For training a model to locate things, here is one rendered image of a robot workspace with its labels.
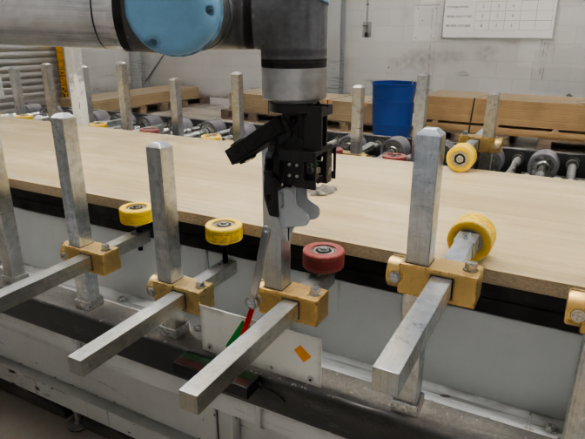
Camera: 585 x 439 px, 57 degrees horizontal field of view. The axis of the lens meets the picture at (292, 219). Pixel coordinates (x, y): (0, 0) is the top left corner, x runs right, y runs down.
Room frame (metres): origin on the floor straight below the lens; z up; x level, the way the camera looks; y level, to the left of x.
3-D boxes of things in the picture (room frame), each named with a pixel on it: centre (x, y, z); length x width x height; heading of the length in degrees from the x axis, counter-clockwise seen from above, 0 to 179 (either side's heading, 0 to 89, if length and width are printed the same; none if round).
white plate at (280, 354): (0.85, 0.06, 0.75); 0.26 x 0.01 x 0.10; 62
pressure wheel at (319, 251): (0.94, -0.06, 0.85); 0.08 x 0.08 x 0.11
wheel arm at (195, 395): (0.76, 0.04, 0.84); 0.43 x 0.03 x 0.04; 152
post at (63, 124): (1.10, 0.47, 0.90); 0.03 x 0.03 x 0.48; 62
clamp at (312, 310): (0.85, 0.01, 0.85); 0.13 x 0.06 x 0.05; 62
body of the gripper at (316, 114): (0.75, -0.01, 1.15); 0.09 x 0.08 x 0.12; 62
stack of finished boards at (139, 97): (9.14, 2.64, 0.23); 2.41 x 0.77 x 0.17; 151
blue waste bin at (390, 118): (6.64, -1.25, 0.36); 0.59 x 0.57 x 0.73; 149
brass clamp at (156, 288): (0.97, 0.23, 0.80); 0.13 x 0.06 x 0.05; 62
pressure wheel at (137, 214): (1.20, 0.37, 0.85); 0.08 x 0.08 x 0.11
